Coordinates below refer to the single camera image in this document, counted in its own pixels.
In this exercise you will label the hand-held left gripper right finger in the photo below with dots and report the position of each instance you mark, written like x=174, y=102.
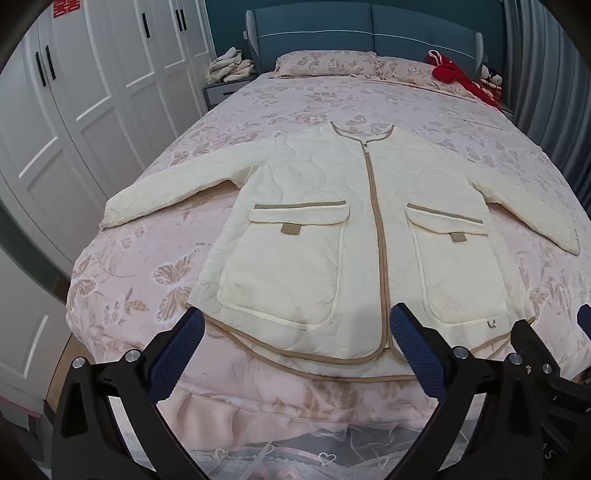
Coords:
x=418, y=355

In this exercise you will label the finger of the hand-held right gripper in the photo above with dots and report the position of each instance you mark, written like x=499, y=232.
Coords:
x=538, y=357
x=586, y=323

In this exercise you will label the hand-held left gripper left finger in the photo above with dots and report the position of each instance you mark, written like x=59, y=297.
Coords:
x=178, y=355

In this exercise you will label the cream quilted jacket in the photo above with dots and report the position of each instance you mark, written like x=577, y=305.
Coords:
x=300, y=258

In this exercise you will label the pile of beige clothes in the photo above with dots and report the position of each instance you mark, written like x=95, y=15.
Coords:
x=231, y=67

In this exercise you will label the white lace bed skirt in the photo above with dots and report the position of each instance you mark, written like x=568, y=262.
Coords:
x=323, y=457

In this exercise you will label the grey curtain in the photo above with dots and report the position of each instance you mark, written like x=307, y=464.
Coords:
x=549, y=69

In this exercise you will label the plush dolls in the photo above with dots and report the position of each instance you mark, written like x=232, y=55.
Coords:
x=491, y=81

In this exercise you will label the grey nightstand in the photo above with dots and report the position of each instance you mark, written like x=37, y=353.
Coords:
x=221, y=94

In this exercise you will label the white wardrobe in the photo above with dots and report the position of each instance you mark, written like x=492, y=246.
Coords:
x=101, y=92

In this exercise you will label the red garment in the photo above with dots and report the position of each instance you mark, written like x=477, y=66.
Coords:
x=455, y=76

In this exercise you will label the pink floral pillow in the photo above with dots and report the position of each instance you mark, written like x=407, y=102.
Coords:
x=411, y=74
x=323, y=63

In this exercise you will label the teal padded headboard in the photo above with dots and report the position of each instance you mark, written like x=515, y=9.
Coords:
x=323, y=27

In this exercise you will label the red paper decoration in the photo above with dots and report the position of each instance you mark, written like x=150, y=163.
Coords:
x=65, y=8

